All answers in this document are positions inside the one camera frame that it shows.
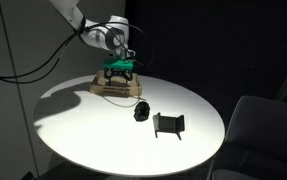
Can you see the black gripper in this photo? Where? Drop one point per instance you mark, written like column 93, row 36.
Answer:
column 118, row 72

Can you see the light wooden tray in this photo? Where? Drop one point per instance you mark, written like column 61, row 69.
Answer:
column 116, row 89

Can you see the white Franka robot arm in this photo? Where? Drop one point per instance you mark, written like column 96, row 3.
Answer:
column 99, row 35

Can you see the black round knob object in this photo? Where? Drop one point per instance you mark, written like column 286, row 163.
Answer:
column 141, row 111

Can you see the grey plastic chair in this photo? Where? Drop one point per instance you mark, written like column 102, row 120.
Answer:
column 266, row 133

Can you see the green gripper mount plate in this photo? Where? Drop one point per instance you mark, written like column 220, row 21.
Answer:
column 118, row 64

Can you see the black angled bracket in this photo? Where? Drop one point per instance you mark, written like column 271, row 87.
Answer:
column 169, row 123

